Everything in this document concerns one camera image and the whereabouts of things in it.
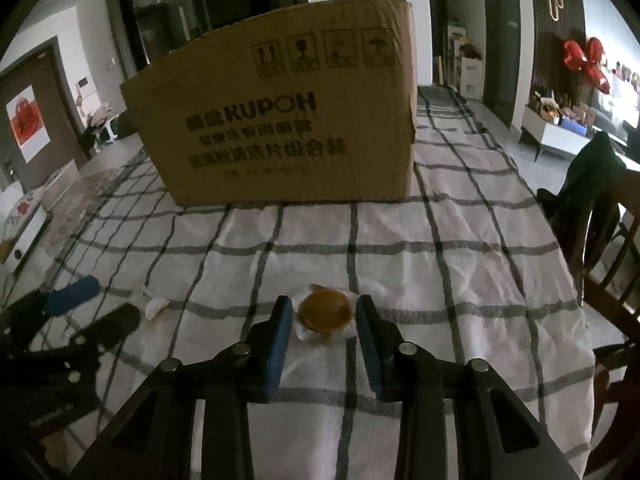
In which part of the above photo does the dark green jacket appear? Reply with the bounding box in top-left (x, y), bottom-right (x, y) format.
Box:
top-left (547, 132), bottom-right (626, 241)

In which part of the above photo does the dark grey door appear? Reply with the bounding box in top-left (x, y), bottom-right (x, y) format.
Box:
top-left (480, 0), bottom-right (531, 131)

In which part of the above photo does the white tabletop appliance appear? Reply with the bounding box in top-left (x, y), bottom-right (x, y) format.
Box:
top-left (0, 200), bottom-right (53, 275)

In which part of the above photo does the red bow decoration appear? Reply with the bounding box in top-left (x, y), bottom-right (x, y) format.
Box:
top-left (564, 37), bottom-right (612, 93)

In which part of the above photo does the round yellow pastry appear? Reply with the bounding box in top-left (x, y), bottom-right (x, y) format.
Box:
top-left (295, 284), bottom-right (358, 342)

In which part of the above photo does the patterned table mat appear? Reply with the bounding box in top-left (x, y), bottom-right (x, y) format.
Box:
top-left (50, 167), bottom-right (132, 256)

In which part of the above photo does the small white sweet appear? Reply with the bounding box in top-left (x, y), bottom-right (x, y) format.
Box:
top-left (142, 296), bottom-right (171, 321)

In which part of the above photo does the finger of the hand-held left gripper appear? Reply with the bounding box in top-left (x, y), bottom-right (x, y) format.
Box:
top-left (14, 302), bottom-right (142, 386)
top-left (0, 275), bottom-right (101, 333)

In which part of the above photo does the white plastic basket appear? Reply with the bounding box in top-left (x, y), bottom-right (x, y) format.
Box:
top-left (42, 165), bottom-right (81, 208)

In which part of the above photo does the red and white poster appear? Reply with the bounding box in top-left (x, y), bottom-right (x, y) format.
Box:
top-left (6, 85), bottom-right (50, 150)

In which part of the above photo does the brown wooden chair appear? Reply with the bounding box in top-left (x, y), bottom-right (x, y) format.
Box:
top-left (537, 170), bottom-right (640, 411)

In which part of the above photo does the white low cabinet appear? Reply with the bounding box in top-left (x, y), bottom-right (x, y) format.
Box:
top-left (520, 102), bottom-right (601, 161)

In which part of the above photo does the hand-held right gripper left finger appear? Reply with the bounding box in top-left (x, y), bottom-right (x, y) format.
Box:
top-left (67, 295), bottom-right (294, 480)

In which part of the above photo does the white grey checked tablecloth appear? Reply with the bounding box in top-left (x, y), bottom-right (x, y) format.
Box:
top-left (0, 85), bottom-right (598, 480)

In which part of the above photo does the white storage shelf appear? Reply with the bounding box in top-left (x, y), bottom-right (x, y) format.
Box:
top-left (77, 105), bottom-right (121, 156)

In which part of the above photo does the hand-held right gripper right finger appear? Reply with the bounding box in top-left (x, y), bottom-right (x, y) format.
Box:
top-left (354, 294), bottom-right (581, 480)

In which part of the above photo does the floral cloth cover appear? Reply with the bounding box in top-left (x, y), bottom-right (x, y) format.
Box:
top-left (0, 195), bottom-right (43, 241)

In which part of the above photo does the white carton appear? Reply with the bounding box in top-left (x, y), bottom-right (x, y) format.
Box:
top-left (460, 57), bottom-right (485, 101)

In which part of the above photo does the brown cardboard box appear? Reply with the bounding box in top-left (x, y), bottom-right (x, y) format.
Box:
top-left (120, 0), bottom-right (418, 207)

